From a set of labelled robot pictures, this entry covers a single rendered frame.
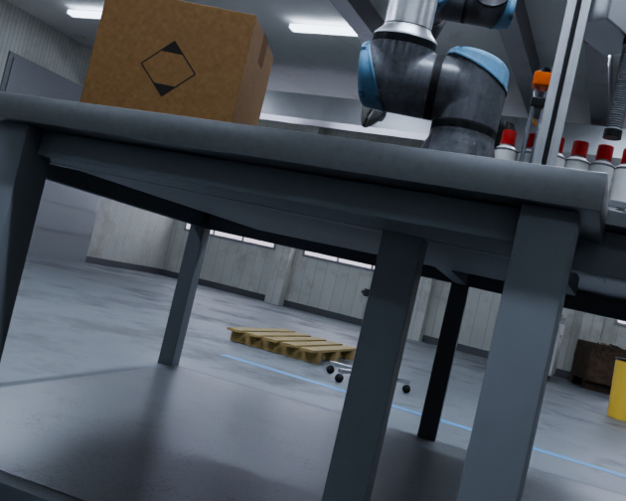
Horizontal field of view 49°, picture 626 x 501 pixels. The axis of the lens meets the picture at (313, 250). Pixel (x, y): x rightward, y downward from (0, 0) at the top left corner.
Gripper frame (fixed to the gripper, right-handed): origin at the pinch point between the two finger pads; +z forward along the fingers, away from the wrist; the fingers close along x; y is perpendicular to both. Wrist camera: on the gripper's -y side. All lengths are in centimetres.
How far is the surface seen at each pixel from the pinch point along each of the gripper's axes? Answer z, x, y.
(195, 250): 60, 57, 77
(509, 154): -8.6, -33.3, -1.2
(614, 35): -38, -40, -10
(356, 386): 43, -39, -61
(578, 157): -15.0, -46.5, -0.9
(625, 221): 6, -58, -64
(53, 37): 1, 745, 719
